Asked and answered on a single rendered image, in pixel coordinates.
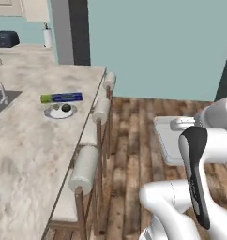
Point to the blue green aluminum foil box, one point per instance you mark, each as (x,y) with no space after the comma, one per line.
(62,97)

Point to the cream wall cupboards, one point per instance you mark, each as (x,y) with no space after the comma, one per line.
(21,7)

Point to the pale garlic bulb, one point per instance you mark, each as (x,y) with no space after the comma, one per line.
(56,107)

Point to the grey sink basin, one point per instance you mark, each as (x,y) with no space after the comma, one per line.
(3,101)

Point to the grey and black fridge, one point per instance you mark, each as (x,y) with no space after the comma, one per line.
(71,31)

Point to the white tap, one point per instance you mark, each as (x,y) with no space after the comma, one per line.
(2,93)

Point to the white plate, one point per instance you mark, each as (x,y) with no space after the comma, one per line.
(59,113)

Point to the dark green squash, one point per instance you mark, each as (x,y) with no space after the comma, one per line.
(66,108)

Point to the dark panel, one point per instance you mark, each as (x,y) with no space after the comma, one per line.
(226,78)

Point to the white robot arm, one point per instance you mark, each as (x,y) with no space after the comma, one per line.
(168,200)

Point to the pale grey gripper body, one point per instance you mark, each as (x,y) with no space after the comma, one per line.
(166,142)

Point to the dark blue toaster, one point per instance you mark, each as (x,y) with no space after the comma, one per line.
(5,39)

